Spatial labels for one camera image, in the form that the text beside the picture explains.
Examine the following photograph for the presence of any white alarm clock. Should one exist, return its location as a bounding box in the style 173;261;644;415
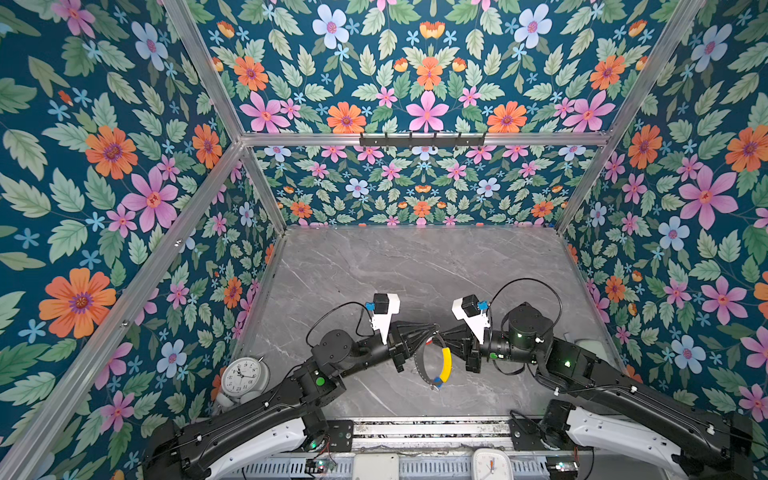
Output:
215;356;271;409

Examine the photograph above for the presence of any left small circuit board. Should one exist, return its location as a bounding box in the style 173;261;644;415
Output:
304;459;338;476

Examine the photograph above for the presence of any black hook rail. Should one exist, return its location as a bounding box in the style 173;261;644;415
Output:
358;132;486;149

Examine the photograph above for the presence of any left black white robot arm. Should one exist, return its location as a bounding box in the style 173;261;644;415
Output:
142;322;444;479

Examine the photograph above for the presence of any grey yellow keyring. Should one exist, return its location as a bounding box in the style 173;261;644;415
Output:
414;347;453;387

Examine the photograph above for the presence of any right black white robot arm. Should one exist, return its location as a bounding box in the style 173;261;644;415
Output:
435;299;756;479

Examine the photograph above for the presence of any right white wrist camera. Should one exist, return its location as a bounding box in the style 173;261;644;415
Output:
451;294;491;345

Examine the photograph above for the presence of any small circuit board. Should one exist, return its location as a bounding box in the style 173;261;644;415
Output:
304;459;338;476
546;458;579;480

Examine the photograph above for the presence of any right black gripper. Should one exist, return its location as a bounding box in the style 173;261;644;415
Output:
432;324;540;376

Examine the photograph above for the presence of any pale green sponge block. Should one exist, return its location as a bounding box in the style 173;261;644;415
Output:
575;339;608;361

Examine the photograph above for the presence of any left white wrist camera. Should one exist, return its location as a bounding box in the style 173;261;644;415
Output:
366;293;401;344

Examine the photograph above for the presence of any white square device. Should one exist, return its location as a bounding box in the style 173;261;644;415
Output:
351;453;400;480

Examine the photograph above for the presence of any right small circuit board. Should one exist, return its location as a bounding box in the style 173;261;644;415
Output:
546;458;579;480

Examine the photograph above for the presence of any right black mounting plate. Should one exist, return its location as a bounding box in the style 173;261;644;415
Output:
508;416;547;451

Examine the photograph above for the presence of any black mounting plate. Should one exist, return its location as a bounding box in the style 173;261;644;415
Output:
508;416;547;451
310;420;355;453

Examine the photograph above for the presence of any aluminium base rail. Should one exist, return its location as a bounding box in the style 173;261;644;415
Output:
227;415;679;457

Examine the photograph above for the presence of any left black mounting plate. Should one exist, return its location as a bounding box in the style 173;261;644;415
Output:
310;420;355;453

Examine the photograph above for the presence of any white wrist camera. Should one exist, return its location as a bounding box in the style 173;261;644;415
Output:
366;293;401;344
451;294;491;345

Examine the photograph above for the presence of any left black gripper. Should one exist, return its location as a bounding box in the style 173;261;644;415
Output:
337;318;439;382

